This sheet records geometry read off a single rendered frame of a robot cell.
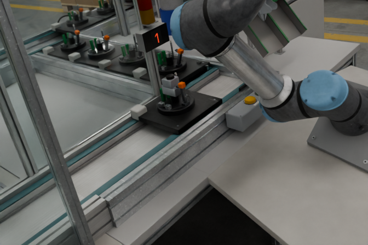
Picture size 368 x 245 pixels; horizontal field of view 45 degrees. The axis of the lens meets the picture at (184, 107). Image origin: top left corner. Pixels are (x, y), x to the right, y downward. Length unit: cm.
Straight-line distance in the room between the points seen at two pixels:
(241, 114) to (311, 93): 33
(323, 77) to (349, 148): 27
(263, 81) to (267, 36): 69
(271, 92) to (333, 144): 30
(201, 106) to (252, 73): 40
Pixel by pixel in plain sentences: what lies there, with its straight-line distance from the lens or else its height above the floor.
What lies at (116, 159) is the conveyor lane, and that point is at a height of 92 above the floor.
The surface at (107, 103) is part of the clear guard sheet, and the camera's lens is 160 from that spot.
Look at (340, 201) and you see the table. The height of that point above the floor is 86.
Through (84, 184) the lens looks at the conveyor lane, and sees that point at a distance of 144.
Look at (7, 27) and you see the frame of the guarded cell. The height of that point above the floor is 151.
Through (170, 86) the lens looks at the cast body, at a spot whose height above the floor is 107.
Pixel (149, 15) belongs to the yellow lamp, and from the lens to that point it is 159.
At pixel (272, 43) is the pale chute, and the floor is 102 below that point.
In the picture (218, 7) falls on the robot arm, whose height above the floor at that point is 144.
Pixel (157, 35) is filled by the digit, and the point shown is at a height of 121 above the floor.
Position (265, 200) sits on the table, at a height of 86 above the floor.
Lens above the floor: 173
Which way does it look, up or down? 28 degrees down
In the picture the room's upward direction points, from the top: 10 degrees counter-clockwise
